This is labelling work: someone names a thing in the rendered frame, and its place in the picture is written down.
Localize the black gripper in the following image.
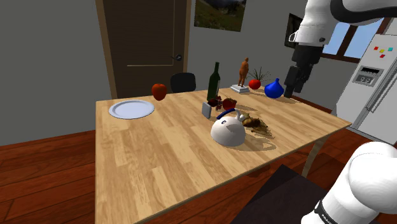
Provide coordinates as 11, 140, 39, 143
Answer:
283, 43, 324, 99

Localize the blue vase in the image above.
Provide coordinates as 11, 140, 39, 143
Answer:
264, 78, 285, 99

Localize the red pot with plant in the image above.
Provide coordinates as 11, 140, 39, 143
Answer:
247, 67, 271, 91

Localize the orange figure on white base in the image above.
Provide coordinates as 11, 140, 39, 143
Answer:
230, 57, 251, 94

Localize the brown crumpled leaf object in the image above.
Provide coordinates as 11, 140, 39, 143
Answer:
241, 113, 274, 139

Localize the white refrigerator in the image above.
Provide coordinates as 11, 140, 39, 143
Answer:
331, 18, 397, 146

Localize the dark red flower bunch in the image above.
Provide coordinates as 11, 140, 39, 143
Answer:
207, 95, 223, 111

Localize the dark green wine bottle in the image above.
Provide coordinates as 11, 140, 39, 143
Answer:
206, 61, 221, 102

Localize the small grey box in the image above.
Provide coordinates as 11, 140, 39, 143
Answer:
201, 101, 213, 119

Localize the black chair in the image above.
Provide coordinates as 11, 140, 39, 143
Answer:
169, 72, 197, 94

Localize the dark robot stand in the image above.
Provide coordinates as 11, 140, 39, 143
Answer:
229, 164, 383, 224

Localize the red apple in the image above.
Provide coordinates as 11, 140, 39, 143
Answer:
151, 83, 168, 102

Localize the light wooden table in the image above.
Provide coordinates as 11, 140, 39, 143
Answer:
94, 85, 353, 224

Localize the dark brown door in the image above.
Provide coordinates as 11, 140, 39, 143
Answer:
94, 0, 192, 100

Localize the white round plate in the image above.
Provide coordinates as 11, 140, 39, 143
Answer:
108, 99, 155, 120

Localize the dark framed wall picture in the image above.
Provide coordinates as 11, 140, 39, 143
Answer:
284, 13, 303, 49

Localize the window with brown frame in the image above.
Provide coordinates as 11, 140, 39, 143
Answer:
321, 17, 392, 64

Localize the white kettle with blue handle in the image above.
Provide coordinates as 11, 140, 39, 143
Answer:
210, 108, 247, 148

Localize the landscape wall picture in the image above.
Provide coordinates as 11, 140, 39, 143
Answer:
193, 0, 247, 32

